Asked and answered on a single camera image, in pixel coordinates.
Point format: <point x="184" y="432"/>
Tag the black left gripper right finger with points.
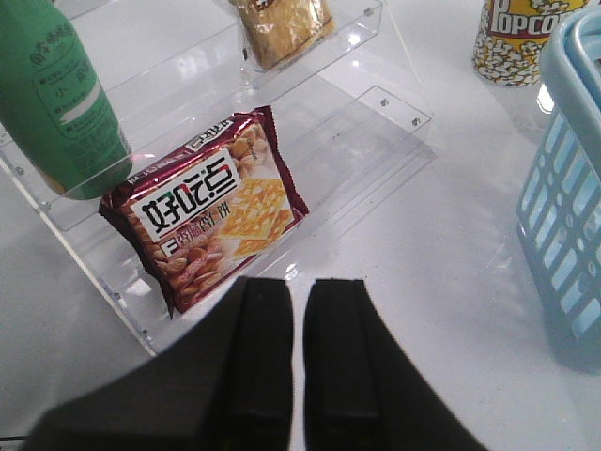
<point x="362" y="392"/>

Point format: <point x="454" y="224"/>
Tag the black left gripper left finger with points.
<point x="225" y="385"/>

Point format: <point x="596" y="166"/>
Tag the packaged bread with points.
<point x="279" y="31"/>

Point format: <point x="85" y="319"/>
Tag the light blue plastic basket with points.
<point x="558" y="212"/>

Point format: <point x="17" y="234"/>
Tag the green tissue pack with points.
<point x="53" y="105"/>

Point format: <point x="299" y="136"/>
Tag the maroon cracker snack packet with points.
<point x="210" y="207"/>

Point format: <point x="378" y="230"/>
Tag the clear acrylic left display shelf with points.
<point x="338" y="147"/>

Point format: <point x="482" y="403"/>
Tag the popcorn paper cup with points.
<point x="511" y="36"/>

